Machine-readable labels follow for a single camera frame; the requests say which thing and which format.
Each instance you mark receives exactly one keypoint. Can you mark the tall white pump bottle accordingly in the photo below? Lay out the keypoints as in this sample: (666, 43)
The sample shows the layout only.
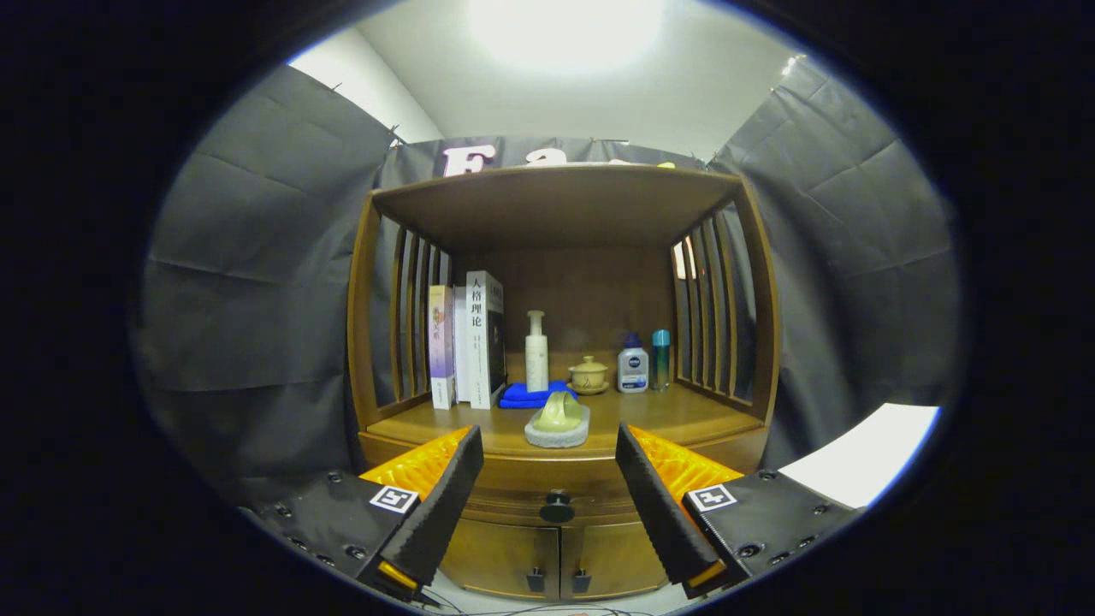
(536, 364)

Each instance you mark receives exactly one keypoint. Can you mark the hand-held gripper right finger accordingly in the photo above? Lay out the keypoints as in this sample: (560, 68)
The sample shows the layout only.
(654, 505)

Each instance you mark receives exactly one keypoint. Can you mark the wooden countertop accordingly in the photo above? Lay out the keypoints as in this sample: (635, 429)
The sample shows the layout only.
(667, 415)

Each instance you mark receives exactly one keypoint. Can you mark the wooden cabinet door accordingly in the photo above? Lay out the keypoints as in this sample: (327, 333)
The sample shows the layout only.
(496, 556)
(612, 556)

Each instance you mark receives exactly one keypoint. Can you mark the thin white book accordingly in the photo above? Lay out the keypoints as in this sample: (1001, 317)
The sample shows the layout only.
(460, 359)

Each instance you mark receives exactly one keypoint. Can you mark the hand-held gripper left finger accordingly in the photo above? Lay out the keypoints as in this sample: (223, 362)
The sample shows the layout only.
(445, 505)

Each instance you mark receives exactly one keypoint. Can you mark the white plastic box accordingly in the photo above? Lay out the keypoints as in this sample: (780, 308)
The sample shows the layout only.
(864, 453)

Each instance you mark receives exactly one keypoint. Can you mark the yellow lidded teacup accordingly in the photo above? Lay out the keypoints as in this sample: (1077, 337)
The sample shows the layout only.
(588, 375)

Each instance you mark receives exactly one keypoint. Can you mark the wooden cabinet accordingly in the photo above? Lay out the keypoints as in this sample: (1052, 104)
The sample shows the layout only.
(556, 205)

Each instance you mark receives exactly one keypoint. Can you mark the teal bottle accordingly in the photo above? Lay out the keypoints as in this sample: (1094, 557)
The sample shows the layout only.
(661, 359)

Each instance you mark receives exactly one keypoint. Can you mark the folded blue cloth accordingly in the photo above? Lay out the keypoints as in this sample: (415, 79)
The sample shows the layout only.
(517, 395)

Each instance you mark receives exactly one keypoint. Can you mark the wooden drawer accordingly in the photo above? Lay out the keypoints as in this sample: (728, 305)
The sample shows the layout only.
(547, 475)

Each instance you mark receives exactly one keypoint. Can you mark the black drawer knob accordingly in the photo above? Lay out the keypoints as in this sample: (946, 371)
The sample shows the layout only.
(557, 511)

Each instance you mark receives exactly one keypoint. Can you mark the thick white and black book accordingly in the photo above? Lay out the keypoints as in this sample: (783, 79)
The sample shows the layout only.
(476, 351)

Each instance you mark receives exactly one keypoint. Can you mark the purple book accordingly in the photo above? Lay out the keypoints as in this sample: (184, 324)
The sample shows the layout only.
(440, 351)

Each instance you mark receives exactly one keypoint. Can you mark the white bottle with blue pump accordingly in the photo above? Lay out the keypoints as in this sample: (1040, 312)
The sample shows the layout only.
(633, 368)

